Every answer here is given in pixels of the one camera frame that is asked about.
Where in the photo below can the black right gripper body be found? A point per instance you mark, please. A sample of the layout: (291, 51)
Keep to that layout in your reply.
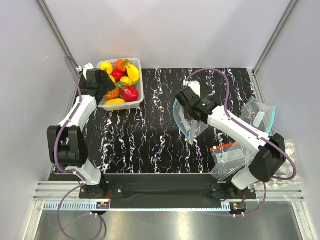
(188, 111)

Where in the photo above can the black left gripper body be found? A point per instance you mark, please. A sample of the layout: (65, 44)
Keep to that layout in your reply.
(108, 85)

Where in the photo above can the toy pineapple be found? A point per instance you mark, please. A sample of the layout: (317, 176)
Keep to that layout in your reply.
(114, 94)

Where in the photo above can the teal zipper clear bag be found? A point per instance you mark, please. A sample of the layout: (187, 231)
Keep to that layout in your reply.
(190, 128)

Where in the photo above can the red toy apple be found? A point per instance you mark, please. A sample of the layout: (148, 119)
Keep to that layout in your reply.
(117, 75)

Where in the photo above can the yellow toy mango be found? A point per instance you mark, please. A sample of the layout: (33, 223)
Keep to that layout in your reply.
(115, 101)

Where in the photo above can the white plastic fruit basket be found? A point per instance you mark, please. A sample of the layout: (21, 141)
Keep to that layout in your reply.
(127, 76)

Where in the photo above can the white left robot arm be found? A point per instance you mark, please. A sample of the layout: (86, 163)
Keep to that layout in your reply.
(66, 143)

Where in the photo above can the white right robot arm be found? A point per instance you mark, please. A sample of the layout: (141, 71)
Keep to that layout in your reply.
(268, 151)

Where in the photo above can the red zipper clear bag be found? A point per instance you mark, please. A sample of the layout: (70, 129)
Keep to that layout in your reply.
(229, 159)

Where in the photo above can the bag of round silver items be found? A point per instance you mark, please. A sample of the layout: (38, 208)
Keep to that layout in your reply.
(287, 170)

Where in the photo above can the orange toy tangerine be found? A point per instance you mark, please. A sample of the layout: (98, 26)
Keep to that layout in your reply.
(122, 64)

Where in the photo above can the yellow toy lemon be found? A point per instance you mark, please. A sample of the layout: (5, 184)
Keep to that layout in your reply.
(125, 80)

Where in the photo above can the toy dragon fruit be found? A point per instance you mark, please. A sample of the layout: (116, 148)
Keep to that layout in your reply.
(128, 93)

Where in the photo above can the yellow toy banana bunch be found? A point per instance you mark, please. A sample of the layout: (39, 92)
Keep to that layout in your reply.
(133, 74)

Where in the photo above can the black marble pattern mat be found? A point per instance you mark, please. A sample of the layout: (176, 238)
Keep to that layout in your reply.
(146, 140)

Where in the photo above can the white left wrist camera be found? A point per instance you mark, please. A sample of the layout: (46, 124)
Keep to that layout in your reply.
(84, 69)

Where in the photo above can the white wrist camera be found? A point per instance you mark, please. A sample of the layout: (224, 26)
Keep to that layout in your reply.
(84, 69)
(194, 85)

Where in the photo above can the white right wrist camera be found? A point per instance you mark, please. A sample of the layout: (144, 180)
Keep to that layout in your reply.
(194, 85)

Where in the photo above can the left aluminium frame post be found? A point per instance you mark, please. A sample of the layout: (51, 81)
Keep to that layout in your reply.
(50, 20)

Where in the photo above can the aluminium frame post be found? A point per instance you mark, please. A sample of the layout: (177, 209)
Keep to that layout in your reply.
(275, 35)
(50, 20)

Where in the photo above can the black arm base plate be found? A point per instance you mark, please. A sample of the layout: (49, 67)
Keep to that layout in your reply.
(165, 191)

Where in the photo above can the aluminium front rail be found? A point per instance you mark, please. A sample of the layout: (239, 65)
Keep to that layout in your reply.
(55, 190)

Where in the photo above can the white slotted cable duct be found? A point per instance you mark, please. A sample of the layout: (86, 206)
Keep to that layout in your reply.
(97, 206)

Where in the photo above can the right aluminium frame post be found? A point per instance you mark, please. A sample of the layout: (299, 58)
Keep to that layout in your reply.
(275, 35)

